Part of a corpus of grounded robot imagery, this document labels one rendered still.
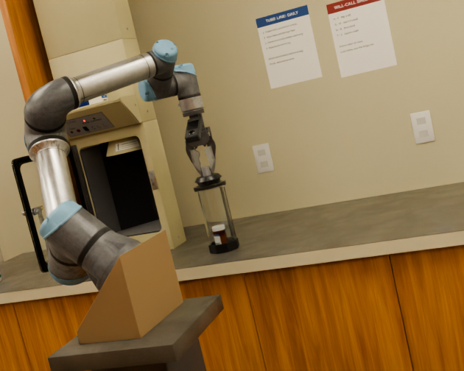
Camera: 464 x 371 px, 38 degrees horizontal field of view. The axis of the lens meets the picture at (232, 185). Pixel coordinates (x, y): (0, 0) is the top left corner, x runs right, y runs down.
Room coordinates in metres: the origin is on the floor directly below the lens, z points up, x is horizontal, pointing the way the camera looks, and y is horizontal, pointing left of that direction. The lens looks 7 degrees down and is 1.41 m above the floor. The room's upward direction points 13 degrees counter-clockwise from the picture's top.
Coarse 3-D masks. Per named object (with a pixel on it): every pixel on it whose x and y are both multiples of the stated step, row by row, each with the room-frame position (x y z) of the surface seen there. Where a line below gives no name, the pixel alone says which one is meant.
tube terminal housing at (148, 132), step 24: (96, 48) 2.48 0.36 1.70; (120, 48) 2.44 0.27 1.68; (72, 72) 2.53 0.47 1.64; (120, 96) 2.46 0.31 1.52; (144, 120) 2.45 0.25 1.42; (72, 144) 2.56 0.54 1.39; (96, 144) 2.65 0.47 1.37; (144, 144) 2.44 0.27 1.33; (168, 168) 2.53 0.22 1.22; (168, 192) 2.49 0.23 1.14; (168, 216) 2.45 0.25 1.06; (144, 240) 2.48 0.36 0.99; (168, 240) 2.44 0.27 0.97
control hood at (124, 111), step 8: (128, 96) 2.39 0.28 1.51; (96, 104) 2.37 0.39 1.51; (104, 104) 2.36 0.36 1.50; (112, 104) 2.35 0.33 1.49; (120, 104) 2.35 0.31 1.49; (128, 104) 2.37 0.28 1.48; (136, 104) 2.43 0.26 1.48; (72, 112) 2.41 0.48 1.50; (80, 112) 2.40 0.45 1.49; (88, 112) 2.40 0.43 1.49; (96, 112) 2.39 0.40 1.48; (104, 112) 2.39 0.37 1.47; (112, 112) 2.38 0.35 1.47; (120, 112) 2.38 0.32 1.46; (128, 112) 2.38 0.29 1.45; (136, 112) 2.41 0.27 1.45; (112, 120) 2.42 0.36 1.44; (120, 120) 2.41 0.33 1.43; (128, 120) 2.41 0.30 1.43; (136, 120) 2.41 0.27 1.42; (112, 128) 2.45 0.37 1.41; (80, 136) 2.51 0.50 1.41
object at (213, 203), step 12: (204, 192) 2.18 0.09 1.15; (216, 192) 2.18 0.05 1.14; (204, 204) 2.19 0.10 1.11; (216, 204) 2.18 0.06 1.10; (204, 216) 2.20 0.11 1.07; (216, 216) 2.18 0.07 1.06; (228, 216) 2.20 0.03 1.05; (216, 228) 2.18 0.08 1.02; (228, 228) 2.19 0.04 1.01; (216, 240) 2.18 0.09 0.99; (228, 240) 2.18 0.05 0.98
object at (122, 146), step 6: (126, 138) 2.52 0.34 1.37; (132, 138) 2.52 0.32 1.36; (138, 138) 2.53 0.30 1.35; (108, 144) 2.56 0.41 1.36; (114, 144) 2.52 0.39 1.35; (120, 144) 2.51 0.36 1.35; (126, 144) 2.51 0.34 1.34; (132, 144) 2.51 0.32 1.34; (138, 144) 2.52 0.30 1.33; (108, 150) 2.54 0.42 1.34; (114, 150) 2.51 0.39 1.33; (120, 150) 2.50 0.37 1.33; (126, 150) 2.50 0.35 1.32; (132, 150) 2.50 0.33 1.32; (108, 156) 2.53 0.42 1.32
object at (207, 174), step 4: (204, 168) 2.21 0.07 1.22; (208, 168) 2.22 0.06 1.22; (204, 172) 2.21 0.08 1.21; (208, 172) 2.21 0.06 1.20; (200, 176) 2.25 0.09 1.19; (204, 176) 2.22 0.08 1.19; (208, 176) 2.19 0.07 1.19; (212, 176) 2.19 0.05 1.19; (216, 176) 2.19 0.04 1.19; (220, 176) 2.21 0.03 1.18; (196, 180) 2.21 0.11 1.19; (200, 180) 2.19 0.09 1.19; (204, 180) 2.18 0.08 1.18; (208, 180) 2.18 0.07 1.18; (212, 180) 2.19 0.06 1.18; (216, 180) 2.20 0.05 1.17; (200, 184) 2.20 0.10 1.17; (204, 184) 2.19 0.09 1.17; (208, 184) 2.19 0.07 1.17; (212, 184) 2.19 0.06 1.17
